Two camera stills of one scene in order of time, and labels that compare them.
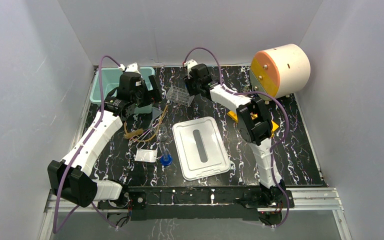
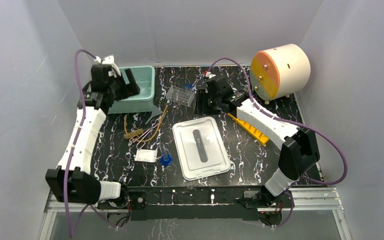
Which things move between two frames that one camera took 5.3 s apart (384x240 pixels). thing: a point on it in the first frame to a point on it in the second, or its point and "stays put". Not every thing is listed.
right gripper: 188,79 to 201,96
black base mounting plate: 230,203 stays put
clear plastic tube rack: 179,95 stays put
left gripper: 148,91 to 124,85
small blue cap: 166,159 stays put
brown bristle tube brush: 134,133 stays put
